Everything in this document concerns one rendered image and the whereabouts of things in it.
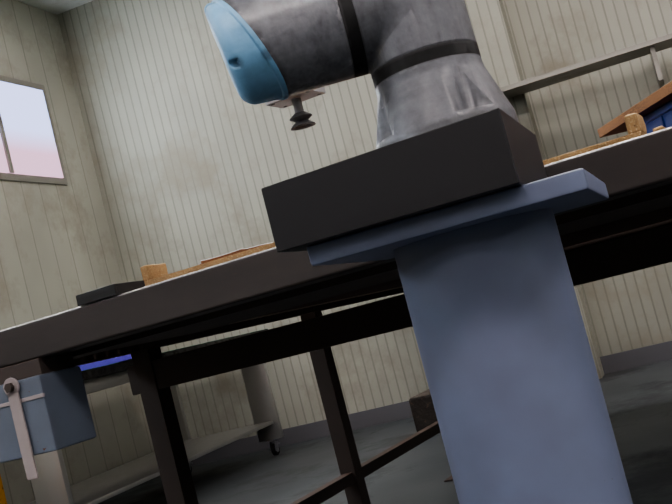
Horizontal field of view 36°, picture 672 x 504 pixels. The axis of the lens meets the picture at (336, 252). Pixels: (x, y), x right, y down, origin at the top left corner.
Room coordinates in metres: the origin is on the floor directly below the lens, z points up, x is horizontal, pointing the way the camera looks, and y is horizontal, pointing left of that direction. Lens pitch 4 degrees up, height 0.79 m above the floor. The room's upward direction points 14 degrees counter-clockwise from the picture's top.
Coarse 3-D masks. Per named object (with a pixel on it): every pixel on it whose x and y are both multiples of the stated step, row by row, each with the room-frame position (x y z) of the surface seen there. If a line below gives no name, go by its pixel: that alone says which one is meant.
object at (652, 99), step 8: (664, 88) 1.74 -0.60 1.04; (648, 96) 1.81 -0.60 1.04; (656, 96) 1.78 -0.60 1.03; (664, 96) 1.75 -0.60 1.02; (640, 104) 1.86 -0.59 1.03; (648, 104) 1.82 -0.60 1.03; (656, 104) 1.81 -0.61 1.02; (624, 112) 1.94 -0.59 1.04; (632, 112) 1.90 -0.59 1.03; (640, 112) 1.87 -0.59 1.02; (648, 112) 1.90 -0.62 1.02; (616, 120) 1.99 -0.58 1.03; (624, 120) 1.95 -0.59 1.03; (600, 128) 2.09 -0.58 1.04; (608, 128) 2.04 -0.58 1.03; (616, 128) 2.02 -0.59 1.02; (624, 128) 2.05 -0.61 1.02; (600, 136) 2.10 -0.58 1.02
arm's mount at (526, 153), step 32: (448, 128) 0.93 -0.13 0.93; (480, 128) 0.92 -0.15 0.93; (512, 128) 0.96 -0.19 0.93; (352, 160) 0.96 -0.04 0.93; (384, 160) 0.95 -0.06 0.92; (416, 160) 0.94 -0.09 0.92; (448, 160) 0.93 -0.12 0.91; (480, 160) 0.92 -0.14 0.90; (512, 160) 0.91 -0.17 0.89; (288, 192) 0.98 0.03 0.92; (320, 192) 0.97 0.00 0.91; (352, 192) 0.96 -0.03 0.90; (384, 192) 0.95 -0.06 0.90; (416, 192) 0.94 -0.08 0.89; (448, 192) 0.93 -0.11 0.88; (480, 192) 0.92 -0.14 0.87; (288, 224) 0.98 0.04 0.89; (320, 224) 0.97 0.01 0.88; (352, 224) 0.96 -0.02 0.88
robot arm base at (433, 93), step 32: (384, 64) 1.05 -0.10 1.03; (416, 64) 1.03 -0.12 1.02; (448, 64) 1.03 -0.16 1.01; (480, 64) 1.06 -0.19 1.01; (384, 96) 1.06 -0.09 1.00; (416, 96) 1.03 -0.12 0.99; (448, 96) 1.02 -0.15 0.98; (480, 96) 1.03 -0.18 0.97; (384, 128) 1.07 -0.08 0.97; (416, 128) 1.02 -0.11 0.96
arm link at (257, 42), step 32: (224, 0) 1.06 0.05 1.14; (256, 0) 1.04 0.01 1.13; (288, 0) 1.04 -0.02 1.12; (320, 0) 1.03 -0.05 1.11; (224, 32) 1.03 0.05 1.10; (256, 32) 1.03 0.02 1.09; (288, 32) 1.03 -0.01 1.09; (320, 32) 1.03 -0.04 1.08; (256, 64) 1.04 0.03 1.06; (288, 64) 1.04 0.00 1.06; (320, 64) 1.05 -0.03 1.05; (352, 64) 1.06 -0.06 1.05; (256, 96) 1.07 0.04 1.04; (288, 96) 1.09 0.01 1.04
